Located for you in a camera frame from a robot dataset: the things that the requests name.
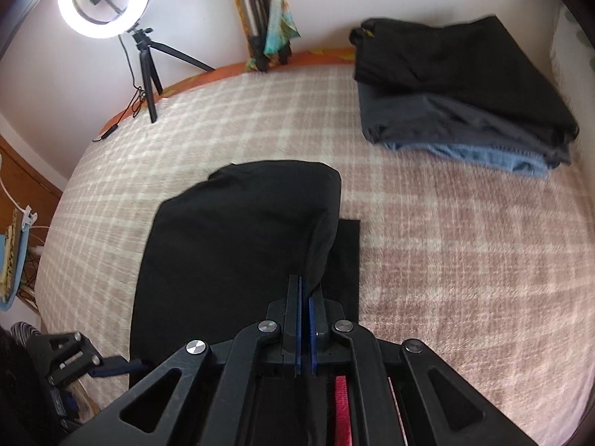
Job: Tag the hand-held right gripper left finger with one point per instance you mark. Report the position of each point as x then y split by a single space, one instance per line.
299 334

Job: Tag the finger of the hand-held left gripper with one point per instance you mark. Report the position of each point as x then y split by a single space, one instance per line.
111 366

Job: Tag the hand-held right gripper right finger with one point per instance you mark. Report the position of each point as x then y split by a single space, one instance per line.
313 334

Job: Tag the black pants with pink trim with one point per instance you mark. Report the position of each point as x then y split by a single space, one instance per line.
232 241

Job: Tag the folded grey pants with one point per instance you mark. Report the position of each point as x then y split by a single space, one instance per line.
418 121

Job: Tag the dark striped cloth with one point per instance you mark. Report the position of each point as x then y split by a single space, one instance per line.
25 332

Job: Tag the light blue board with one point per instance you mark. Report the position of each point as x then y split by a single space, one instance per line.
14 283

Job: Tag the pink checked blanket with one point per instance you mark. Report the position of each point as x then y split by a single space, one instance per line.
441 251

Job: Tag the white clip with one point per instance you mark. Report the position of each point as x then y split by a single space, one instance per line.
28 218

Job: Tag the folded blue jeans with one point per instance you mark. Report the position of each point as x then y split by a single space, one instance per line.
488 155

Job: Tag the orange bed sheet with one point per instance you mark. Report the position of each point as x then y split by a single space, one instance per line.
209 76

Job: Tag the small black tripod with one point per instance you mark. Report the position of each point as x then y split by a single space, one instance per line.
148 69

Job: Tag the stack of folded clothes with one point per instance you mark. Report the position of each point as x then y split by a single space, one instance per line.
455 69

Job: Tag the folded silver tripod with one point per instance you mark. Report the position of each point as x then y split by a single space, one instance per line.
253 18

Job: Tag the green striped white cushion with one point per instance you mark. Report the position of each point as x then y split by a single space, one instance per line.
560 65

